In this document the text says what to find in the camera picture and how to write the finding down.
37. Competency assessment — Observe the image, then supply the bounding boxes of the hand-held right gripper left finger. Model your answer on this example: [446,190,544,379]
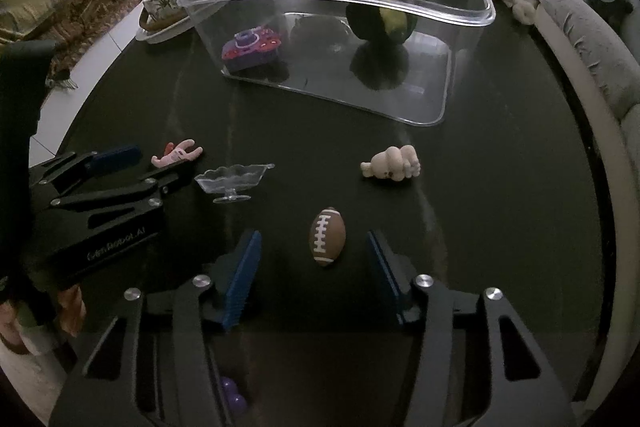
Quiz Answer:
[47,229,263,427]

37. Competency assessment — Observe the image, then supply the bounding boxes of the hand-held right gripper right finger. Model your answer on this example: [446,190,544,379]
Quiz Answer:
[366,229,578,427]

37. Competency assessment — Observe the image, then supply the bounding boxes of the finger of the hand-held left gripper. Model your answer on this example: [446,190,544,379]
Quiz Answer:
[29,144,142,198]
[49,169,182,229]

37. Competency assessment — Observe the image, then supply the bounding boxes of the pink toy figure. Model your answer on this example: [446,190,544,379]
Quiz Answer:
[151,138,204,169]

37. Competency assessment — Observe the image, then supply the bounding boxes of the brown toy football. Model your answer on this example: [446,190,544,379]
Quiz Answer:
[308,207,347,267]

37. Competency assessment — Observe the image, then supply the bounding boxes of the clear glass dish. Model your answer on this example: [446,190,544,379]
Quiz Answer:
[193,163,276,204]

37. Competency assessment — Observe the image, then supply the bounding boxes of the cream toy bear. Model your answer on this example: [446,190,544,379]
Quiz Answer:
[360,145,422,181]

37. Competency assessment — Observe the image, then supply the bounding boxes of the purple toy grapes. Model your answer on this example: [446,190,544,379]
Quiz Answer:
[219,375,248,412]

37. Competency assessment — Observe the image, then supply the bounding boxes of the clear plastic box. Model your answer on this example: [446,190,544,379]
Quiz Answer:
[177,0,497,126]

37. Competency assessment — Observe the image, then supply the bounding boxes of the person's left hand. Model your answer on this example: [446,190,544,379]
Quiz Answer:
[54,283,88,339]

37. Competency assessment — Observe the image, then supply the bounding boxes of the white low cabinet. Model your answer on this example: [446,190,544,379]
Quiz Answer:
[27,0,151,168]

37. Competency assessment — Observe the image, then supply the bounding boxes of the white plate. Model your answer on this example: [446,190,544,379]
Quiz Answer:
[135,14,196,45]

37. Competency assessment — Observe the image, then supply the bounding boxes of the brown fringed blanket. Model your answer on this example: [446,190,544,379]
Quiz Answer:
[20,0,136,72]

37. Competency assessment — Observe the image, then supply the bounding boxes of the black and yellow ball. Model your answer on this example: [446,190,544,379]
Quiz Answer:
[346,0,416,44]

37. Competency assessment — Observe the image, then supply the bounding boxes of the grey sofa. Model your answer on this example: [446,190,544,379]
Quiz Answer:
[510,0,640,413]

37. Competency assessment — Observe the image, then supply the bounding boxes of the purple toy camera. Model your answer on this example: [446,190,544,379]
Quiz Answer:
[221,29,282,74]

